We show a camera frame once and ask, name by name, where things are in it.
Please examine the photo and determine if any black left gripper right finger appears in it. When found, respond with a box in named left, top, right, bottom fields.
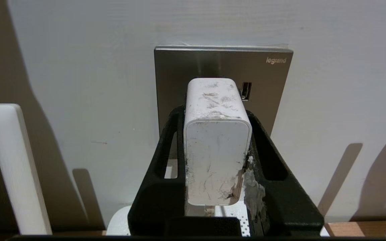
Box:
left=243, top=110, right=324, bottom=236

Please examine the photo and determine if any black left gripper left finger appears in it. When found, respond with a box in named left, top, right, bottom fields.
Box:
left=128, top=105, right=189, bottom=236

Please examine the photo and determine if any white power adapter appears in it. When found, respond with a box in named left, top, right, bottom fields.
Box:
left=184, top=78, right=252, bottom=207

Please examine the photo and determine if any white router with antennas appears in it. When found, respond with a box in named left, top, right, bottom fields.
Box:
left=0, top=104, right=386, bottom=237

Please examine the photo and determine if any grey metal wall socket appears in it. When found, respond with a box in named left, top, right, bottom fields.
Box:
left=154, top=46, right=293, bottom=136

